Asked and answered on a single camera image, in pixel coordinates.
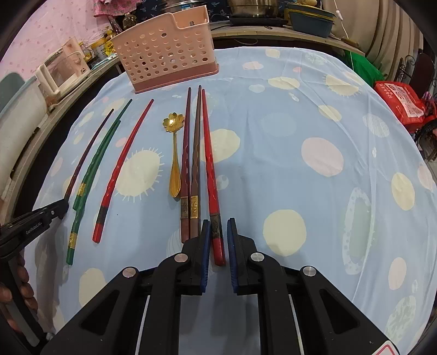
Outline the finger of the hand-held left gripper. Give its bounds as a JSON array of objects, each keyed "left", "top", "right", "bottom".
[{"left": 32, "top": 199, "right": 69, "bottom": 221}]

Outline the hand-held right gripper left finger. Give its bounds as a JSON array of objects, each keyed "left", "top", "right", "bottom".
[{"left": 39, "top": 220, "right": 211, "bottom": 355}]

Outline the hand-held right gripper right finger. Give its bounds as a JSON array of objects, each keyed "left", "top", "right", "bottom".
[{"left": 227, "top": 218, "right": 393, "bottom": 355}]

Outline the green chopstick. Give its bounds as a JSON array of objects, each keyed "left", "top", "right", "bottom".
[
  {"left": 66, "top": 119, "right": 121, "bottom": 265},
  {"left": 73, "top": 99, "right": 133, "bottom": 210}
]

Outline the dark purple chopstick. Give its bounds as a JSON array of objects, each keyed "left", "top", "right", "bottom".
[{"left": 63, "top": 108, "right": 114, "bottom": 206}]

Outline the red chopstick with black band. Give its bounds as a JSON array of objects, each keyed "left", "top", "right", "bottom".
[
  {"left": 92, "top": 99, "right": 154, "bottom": 244},
  {"left": 201, "top": 89, "right": 226, "bottom": 267}
]

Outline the gold flower spoon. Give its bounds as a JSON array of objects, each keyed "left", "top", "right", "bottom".
[{"left": 163, "top": 113, "right": 185, "bottom": 199}]

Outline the brown chopstick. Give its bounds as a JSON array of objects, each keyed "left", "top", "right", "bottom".
[{"left": 189, "top": 85, "right": 203, "bottom": 240}]

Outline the maroon chopstick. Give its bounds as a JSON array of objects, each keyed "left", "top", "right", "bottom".
[{"left": 179, "top": 87, "right": 192, "bottom": 240}]

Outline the pink perforated utensil holder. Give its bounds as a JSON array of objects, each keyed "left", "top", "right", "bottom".
[{"left": 111, "top": 13, "right": 221, "bottom": 94}]

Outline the person's left hand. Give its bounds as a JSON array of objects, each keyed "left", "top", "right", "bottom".
[{"left": 0, "top": 254, "right": 35, "bottom": 333}]

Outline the grey-blue chair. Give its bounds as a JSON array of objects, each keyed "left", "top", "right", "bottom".
[{"left": 0, "top": 73, "right": 46, "bottom": 158}]

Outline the blue spotted tablecloth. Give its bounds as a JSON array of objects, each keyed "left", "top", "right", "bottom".
[{"left": 25, "top": 46, "right": 429, "bottom": 355}]

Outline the white electric kettle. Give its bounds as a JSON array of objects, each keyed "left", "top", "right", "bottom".
[{"left": 36, "top": 37, "right": 91, "bottom": 103}]

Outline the yellow tin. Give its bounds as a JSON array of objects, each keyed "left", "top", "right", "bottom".
[{"left": 91, "top": 33, "right": 117, "bottom": 59}]

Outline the pink floral garment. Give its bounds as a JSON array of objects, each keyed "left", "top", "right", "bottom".
[{"left": 94, "top": 0, "right": 121, "bottom": 16}]

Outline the green bag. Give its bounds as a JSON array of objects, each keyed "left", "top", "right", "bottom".
[{"left": 344, "top": 49, "right": 385, "bottom": 87}]

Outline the red bag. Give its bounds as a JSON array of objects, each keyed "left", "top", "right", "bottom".
[{"left": 373, "top": 80, "right": 437, "bottom": 134}]

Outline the black induction cooker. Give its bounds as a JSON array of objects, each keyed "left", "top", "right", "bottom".
[{"left": 228, "top": 15, "right": 289, "bottom": 27}]

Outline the stack of teal bowls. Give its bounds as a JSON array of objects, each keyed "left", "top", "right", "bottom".
[{"left": 284, "top": 3, "right": 337, "bottom": 39}]

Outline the large steel pot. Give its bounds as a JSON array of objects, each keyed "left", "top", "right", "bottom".
[{"left": 227, "top": 0, "right": 280, "bottom": 17}]

